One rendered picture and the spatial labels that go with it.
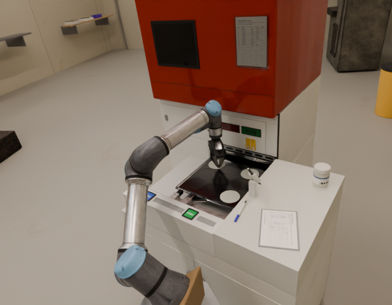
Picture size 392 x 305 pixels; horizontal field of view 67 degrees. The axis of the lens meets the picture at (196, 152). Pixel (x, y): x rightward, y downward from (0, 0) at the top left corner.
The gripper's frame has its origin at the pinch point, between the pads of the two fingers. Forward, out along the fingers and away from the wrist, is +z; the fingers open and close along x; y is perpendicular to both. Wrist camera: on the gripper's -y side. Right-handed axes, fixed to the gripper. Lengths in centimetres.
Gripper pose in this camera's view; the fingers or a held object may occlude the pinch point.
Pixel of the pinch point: (219, 166)
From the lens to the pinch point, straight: 170.5
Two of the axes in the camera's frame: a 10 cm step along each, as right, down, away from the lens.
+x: -9.8, 1.8, -1.0
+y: -1.8, -4.8, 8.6
